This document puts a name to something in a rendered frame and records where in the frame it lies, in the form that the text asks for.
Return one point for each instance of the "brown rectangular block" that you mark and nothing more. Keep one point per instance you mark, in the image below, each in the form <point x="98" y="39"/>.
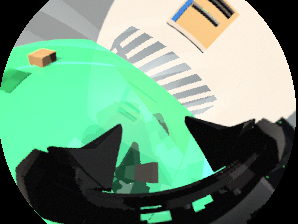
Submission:
<point x="41" y="57"/>

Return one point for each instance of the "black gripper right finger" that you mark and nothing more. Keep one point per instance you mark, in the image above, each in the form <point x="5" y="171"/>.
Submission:
<point x="214" y="140"/>

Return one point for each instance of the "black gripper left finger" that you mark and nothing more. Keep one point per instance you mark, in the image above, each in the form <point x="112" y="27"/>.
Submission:
<point x="97" y="159"/>

